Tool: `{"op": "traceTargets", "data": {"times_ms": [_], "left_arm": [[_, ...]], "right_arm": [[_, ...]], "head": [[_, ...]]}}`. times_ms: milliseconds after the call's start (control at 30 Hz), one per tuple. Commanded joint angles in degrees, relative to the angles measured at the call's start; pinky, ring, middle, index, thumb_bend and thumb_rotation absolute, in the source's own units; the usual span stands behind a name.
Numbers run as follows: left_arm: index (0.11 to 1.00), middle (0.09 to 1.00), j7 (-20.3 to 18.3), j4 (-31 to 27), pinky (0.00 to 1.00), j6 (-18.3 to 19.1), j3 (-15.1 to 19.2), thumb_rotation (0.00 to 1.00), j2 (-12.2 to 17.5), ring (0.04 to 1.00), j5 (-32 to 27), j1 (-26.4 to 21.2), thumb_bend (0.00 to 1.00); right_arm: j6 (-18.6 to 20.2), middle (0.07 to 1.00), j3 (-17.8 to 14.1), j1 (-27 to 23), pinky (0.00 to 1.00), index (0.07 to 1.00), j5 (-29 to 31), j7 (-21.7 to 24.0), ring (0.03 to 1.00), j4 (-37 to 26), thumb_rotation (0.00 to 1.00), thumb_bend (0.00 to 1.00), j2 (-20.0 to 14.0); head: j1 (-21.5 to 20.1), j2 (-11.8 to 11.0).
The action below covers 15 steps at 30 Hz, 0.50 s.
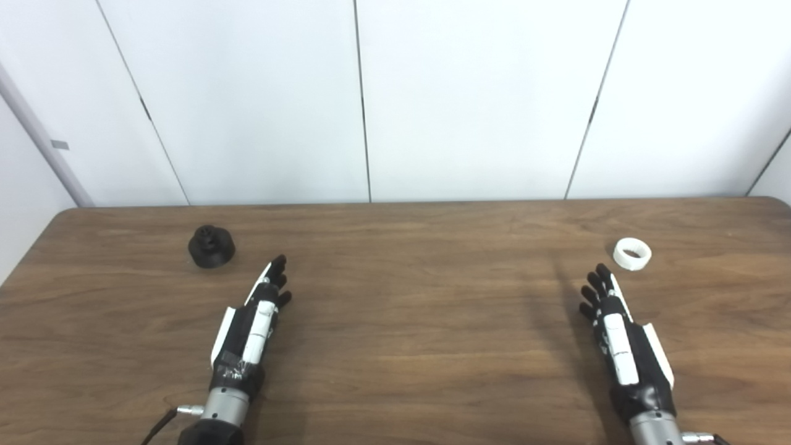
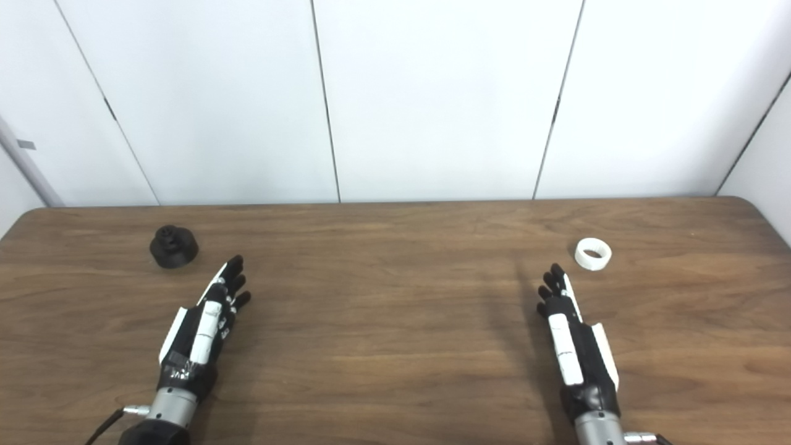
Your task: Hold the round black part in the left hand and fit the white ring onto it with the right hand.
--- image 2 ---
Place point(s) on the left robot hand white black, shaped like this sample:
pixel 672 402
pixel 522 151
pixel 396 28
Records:
pixel 207 327

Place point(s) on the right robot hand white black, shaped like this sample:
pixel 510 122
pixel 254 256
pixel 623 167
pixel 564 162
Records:
pixel 578 352

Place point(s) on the round black part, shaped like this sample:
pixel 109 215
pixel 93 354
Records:
pixel 173 248

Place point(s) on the grey wall corner post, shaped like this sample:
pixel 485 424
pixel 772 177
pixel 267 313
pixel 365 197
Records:
pixel 31 167

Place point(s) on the small grey wall tag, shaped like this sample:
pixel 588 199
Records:
pixel 26 144

